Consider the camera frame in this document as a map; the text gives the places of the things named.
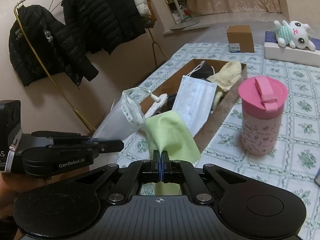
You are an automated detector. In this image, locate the blue flat box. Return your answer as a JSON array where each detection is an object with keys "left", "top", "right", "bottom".
[{"left": 265, "top": 31, "right": 320, "bottom": 50}]

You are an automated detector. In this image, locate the floor fan stand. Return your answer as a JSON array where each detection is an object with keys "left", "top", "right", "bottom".
[{"left": 170, "top": 0, "right": 200, "bottom": 31}]

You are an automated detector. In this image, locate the brass coat rack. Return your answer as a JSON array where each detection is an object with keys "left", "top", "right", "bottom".
[{"left": 13, "top": 0, "right": 171, "bottom": 133}]

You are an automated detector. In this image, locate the clear plastic bag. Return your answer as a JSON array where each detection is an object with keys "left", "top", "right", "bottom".
[{"left": 91, "top": 87, "right": 161, "bottom": 141}]

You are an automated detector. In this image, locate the small closed cardboard box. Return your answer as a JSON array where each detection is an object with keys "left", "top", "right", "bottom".
[{"left": 227, "top": 25, "right": 255, "bottom": 53}]

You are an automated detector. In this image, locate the black puffer jacket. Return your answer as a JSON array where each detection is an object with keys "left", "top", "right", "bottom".
[{"left": 61, "top": 0, "right": 145, "bottom": 54}]

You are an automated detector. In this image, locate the white flat box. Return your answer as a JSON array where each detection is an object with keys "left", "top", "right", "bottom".
[{"left": 264, "top": 38, "right": 320, "bottom": 67}]

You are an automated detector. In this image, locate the person left hand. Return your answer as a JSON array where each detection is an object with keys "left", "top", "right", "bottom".
[{"left": 0, "top": 172, "right": 51, "bottom": 240}]

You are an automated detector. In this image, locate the open cardboard tray box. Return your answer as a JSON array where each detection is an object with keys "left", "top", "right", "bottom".
[{"left": 138, "top": 58, "right": 249, "bottom": 153}]

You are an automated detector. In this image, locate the black face mask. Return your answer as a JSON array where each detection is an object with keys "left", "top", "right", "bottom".
[{"left": 188, "top": 61, "right": 215, "bottom": 80}]

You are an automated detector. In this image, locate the green cloth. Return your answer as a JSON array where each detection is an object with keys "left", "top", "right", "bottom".
[{"left": 144, "top": 109, "right": 202, "bottom": 197}]

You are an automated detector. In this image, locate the pink lidded tumbler cup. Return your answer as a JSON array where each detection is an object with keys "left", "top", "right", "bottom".
[{"left": 238, "top": 76, "right": 288, "bottom": 156}]

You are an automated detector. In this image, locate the white bunny plush toy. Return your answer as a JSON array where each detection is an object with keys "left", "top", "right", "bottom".
[{"left": 273, "top": 20, "right": 316, "bottom": 51}]

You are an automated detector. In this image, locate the light blue surgical mask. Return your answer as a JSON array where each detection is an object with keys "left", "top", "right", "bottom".
[{"left": 172, "top": 73, "right": 217, "bottom": 137}]

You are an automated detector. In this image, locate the cream fluffy plush hat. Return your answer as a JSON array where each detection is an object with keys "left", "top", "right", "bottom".
[{"left": 207, "top": 61, "right": 242, "bottom": 111}]

